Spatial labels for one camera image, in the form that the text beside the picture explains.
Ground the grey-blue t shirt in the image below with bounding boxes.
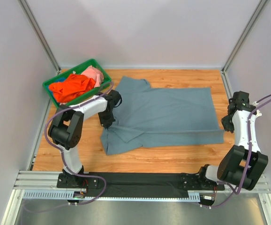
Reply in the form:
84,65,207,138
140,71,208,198
101,76,224,155

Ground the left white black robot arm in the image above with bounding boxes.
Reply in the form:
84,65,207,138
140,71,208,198
47,90,122,188

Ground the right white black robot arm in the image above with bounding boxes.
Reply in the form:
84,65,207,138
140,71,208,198
181,91,268,190

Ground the green plastic bin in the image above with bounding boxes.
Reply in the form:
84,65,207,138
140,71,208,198
43,59,112,108

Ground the orange t shirt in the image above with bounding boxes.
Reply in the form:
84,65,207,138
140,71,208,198
49,74,95,103

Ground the pink t shirt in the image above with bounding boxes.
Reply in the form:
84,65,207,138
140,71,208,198
81,66,104,88

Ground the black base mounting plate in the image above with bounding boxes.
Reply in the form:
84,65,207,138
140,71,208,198
56,172,226,198

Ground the aluminium frame rail front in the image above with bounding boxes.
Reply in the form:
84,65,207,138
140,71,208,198
2,171,271,225

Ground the grey slotted cable duct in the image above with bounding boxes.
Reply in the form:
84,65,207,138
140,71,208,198
23,190,202,202

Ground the right aluminium corner post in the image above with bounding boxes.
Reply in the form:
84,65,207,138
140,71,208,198
221,0,269,75

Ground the aluminium corner post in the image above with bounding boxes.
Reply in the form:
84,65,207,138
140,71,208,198
221,0,269,75
18,0,60,73

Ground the left aluminium corner post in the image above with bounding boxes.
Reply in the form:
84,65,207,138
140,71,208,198
18,0,60,73

